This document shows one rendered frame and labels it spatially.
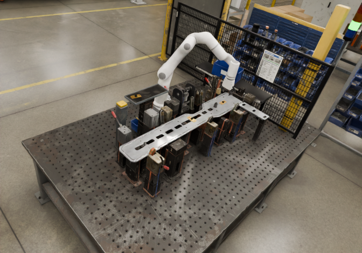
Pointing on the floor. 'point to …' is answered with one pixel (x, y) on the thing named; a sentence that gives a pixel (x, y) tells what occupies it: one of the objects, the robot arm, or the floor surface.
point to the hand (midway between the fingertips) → (225, 92)
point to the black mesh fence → (250, 69)
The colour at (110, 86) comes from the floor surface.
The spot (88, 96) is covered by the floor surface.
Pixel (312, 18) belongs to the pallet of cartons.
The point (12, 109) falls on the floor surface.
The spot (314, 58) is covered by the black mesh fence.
